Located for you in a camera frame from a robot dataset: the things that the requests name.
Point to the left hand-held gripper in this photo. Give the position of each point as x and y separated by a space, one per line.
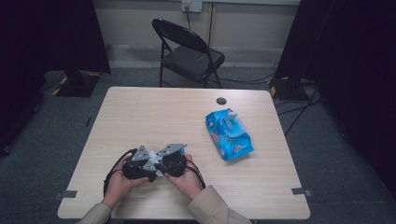
137 169

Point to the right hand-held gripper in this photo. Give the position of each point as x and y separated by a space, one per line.
174 165

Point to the dark round table grommet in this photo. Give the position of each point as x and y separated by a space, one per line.
221 101

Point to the black stand base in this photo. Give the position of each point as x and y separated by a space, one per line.
77 85
286 90

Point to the white wet wipe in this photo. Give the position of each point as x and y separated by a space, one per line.
153 160

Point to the blue wet wipes pack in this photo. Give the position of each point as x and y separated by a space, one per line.
229 137

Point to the person's left hand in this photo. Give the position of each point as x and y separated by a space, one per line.
116 186

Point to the person's right hand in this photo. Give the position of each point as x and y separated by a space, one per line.
188 183

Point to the black curtain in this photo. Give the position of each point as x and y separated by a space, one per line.
351 62
46 31

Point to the black folding chair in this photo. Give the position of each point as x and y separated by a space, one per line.
193 59

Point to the white wall socket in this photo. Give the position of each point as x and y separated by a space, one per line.
192 5

